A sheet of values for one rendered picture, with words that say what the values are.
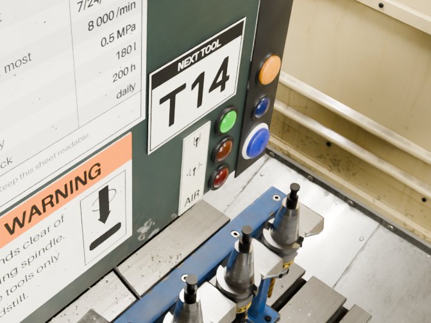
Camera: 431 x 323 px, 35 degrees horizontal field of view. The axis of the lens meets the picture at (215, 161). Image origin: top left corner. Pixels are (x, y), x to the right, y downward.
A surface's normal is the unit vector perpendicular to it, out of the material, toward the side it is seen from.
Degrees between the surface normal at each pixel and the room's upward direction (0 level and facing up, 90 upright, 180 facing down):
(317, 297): 0
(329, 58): 90
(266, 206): 0
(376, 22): 91
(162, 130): 90
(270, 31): 90
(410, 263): 24
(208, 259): 0
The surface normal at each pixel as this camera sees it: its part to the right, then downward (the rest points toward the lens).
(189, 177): 0.76, 0.50
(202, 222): 0.08, -0.72
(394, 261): -0.18, -0.45
